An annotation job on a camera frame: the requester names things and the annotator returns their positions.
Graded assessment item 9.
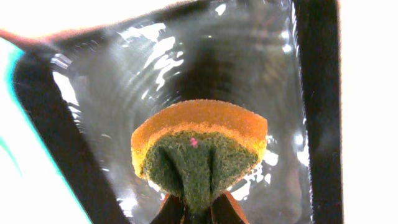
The turquoise plastic tray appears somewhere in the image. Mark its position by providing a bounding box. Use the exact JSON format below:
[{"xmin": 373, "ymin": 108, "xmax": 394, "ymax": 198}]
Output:
[{"xmin": 1, "ymin": 39, "xmax": 91, "ymax": 223}]

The orange green sponge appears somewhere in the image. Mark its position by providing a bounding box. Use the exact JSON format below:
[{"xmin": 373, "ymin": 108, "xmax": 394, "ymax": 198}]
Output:
[{"xmin": 131, "ymin": 100, "xmax": 268, "ymax": 214}]

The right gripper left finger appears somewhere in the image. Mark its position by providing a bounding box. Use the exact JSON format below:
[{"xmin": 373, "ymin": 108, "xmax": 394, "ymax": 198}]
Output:
[{"xmin": 150, "ymin": 194, "xmax": 185, "ymax": 224}]

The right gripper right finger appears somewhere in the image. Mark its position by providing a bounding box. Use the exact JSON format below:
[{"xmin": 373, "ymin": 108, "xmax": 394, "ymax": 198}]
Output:
[{"xmin": 211, "ymin": 191, "xmax": 249, "ymax": 224}]

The black water tray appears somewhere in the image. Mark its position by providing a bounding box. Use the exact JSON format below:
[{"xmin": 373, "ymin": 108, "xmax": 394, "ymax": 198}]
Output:
[{"xmin": 10, "ymin": 1, "xmax": 343, "ymax": 223}]

